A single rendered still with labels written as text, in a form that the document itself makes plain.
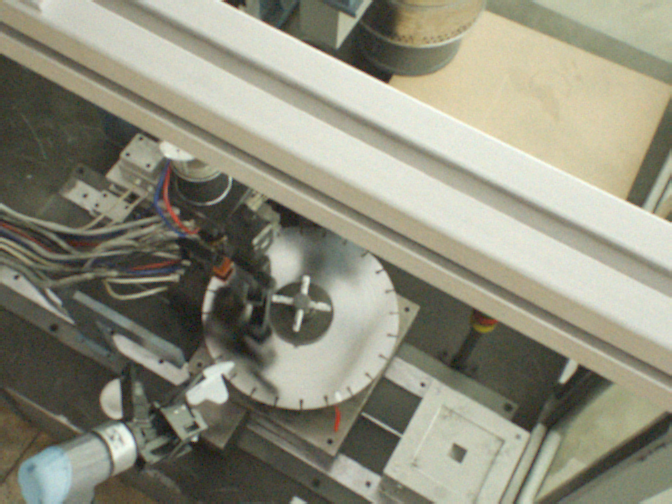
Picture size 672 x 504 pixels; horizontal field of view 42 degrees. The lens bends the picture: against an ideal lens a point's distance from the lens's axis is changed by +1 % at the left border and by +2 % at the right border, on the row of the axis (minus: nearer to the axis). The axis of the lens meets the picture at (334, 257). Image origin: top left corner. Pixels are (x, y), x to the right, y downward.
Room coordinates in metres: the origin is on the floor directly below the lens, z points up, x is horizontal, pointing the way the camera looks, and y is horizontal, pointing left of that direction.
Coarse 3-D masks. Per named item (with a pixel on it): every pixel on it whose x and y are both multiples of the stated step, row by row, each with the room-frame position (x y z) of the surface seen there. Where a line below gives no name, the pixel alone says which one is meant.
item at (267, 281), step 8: (232, 256) 0.51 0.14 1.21; (240, 264) 0.50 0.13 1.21; (248, 264) 0.50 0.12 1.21; (248, 272) 0.49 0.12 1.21; (256, 272) 0.49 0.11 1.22; (264, 272) 0.49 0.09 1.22; (256, 280) 0.48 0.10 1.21; (264, 280) 0.48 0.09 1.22; (272, 280) 0.48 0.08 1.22; (272, 288) 0.47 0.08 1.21
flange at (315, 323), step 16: (288, 288) 0.58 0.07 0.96; (320, 288) 0.59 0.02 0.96; (272, 304) 0.55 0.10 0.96; (288, 304) 0.55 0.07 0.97; (272, 320) 0.52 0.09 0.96; (288, 320) 0.52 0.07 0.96; (304, 320) 0.52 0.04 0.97; (320, 320) 0.53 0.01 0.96; (288, 336) 0.49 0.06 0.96; (304, 336) 0.50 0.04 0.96; (320, 336) 0.50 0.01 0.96
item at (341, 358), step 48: (288, 240) 0.67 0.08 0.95; (336, 240) 0.68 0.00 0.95; (240, 288) 0.57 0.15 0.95; (336, 288) 0.59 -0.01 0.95; (384, 288) 0.60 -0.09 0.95; (240, 336) 0.49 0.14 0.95; (336, 336) 0.51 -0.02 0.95; (384, 336) 0.51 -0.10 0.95; (240, 384) 0.41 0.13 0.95; (288, 384) 0.41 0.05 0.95; (336, 384) 0.42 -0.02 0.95
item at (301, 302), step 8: (304, 280) 0.58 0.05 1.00; (304, 288) 0.56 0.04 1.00; (280, 296) 0.55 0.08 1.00; (296, 296) 0.55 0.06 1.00; (304, 296) 0.55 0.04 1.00; (296, 304) 0.53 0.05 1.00; (304, 304) 0.53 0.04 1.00; (312, 304) 0.54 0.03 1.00; (320, 304) 0.54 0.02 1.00; (296, 312) 0.53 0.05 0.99; (304, 312) 0.53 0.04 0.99; (296, 320) 0.51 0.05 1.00; (296, 328) 0.49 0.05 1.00
